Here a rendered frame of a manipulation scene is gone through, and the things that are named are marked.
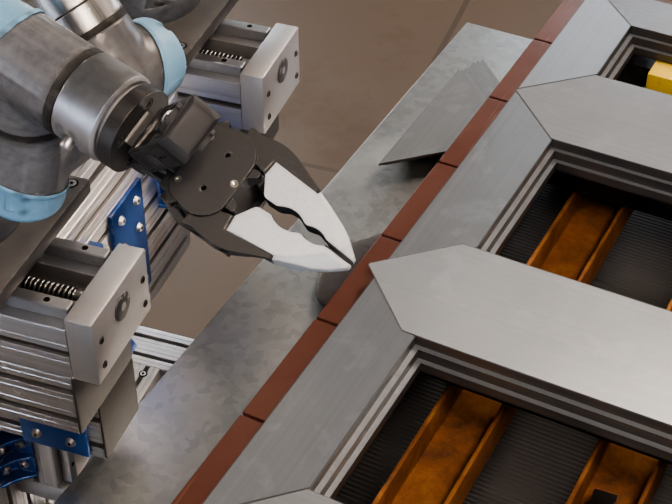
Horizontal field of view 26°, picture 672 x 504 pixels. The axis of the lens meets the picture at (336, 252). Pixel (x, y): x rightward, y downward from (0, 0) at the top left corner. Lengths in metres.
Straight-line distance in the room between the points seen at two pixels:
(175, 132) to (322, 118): 2.56
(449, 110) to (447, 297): 0.61
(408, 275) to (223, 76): 0.37
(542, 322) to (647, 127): 0.44
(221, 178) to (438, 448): 0.84
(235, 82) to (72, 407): 0.51
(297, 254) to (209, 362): 0.91
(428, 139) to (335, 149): 1.20
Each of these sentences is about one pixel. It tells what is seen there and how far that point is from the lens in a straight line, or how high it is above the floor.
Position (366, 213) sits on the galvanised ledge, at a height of 0.68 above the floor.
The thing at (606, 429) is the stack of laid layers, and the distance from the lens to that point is 1.68.
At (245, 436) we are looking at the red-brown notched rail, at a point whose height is 0.83.
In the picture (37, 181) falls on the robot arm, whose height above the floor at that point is 1.31.
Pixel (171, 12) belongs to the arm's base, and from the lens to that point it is 1.93.
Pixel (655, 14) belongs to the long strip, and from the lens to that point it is 2.35.
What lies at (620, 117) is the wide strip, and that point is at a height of 0.85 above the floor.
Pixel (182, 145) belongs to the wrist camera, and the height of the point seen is 1.46.
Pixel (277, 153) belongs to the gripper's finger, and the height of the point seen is 1.40.
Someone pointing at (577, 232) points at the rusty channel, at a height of 0.68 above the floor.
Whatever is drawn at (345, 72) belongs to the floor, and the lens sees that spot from 3.72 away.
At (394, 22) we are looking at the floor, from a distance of 3.92.
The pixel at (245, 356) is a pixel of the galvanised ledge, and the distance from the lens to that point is 1.95.
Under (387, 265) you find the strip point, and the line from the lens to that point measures 1.81.
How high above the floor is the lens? 2.04
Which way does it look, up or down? 40 degrees down
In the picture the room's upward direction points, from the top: straight up
